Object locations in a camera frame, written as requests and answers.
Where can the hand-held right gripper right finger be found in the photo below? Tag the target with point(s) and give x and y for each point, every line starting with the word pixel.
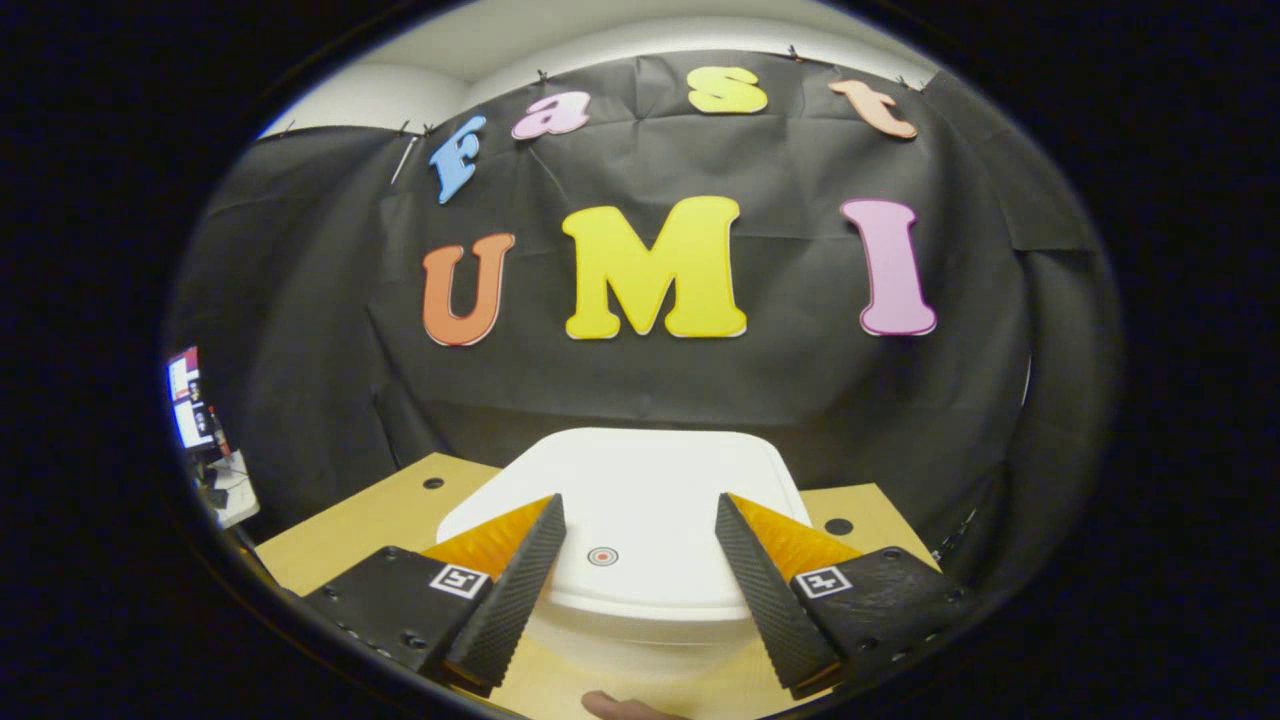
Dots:
pixel 765 585

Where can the white desktop garbage bin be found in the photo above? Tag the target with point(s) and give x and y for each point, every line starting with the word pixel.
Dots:
pixel 640 500

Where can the white side table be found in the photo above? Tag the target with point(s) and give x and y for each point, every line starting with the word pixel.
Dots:
pixel 232 490

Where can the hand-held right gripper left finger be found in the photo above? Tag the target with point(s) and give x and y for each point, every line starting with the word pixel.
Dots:
pixel 515 590

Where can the computer monitor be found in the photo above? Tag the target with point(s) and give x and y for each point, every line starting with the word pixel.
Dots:
pixel 192 400

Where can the black backdrop cloth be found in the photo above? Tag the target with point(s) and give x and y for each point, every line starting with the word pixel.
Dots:
pixel 850 380

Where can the wooden desktop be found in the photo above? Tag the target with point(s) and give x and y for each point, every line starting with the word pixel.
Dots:
pixel 370 520

